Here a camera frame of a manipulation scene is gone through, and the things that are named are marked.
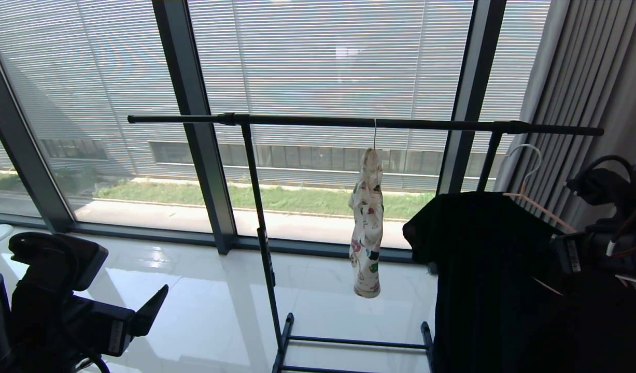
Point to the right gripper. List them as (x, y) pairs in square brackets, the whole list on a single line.
[(590, 254)]

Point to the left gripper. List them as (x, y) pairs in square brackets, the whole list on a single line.
[(89, 326)]

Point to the pink clothes hanger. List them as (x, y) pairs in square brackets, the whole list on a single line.
[(521, 195), (375, 134)]

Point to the black t-shirt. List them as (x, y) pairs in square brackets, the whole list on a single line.
[(478, 285)]

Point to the cream printed garment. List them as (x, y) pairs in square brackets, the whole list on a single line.
[(367, 233)]

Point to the black clothes rack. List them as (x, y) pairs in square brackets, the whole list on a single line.
[(323, 122)]

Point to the grey curtain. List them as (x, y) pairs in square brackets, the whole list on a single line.
[(582, 77)]

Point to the window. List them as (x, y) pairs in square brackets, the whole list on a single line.
[(323, 62)]

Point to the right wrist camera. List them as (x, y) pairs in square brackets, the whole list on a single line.
[(597, 186)]

